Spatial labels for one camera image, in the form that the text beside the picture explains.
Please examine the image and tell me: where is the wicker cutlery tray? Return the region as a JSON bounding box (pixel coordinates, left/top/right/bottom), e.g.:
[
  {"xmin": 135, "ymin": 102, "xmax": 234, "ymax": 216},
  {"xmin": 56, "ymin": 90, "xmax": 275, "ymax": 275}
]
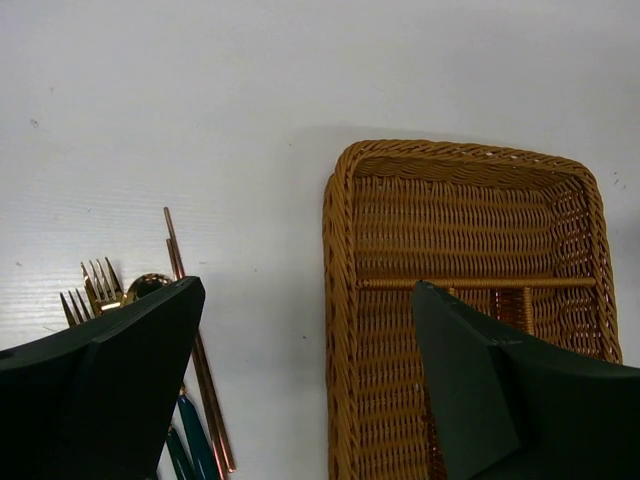
[{"xmin": 322, "ymin": 140, "xmax": 623, "ymax": 479}]

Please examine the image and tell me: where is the gold spoon green handle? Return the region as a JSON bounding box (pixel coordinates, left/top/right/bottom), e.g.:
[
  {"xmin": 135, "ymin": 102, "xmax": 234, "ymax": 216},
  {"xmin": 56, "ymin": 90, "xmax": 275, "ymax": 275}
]
[{"xmin": 121, "ymin": 273, "xmax": 173, "ymax": 307}]

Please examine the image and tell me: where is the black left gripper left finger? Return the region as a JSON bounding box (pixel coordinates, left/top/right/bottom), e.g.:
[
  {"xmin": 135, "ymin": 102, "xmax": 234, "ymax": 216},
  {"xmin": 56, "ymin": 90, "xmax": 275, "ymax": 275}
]
[{"xmin": 1, "ymin": 276, "xmax": 205, "ymax": 479}]

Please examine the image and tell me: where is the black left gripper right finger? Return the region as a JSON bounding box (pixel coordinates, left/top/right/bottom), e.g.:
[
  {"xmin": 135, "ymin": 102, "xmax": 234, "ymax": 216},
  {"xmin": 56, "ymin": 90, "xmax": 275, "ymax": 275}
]
[{"xmin": 412, "ymin": 282, "xmax": 639, "ymax": 479}]

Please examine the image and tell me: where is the copper chopstick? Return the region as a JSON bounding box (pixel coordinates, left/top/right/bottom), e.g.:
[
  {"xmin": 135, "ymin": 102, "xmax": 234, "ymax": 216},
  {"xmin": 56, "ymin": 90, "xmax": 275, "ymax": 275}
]
[
  {"xmin": 163, "ymin": 207, "xmax": 236, "ymax": 479},
  {"xmin": 164, "ymin": 238, "xmax": 232, "ymax": 469}
]

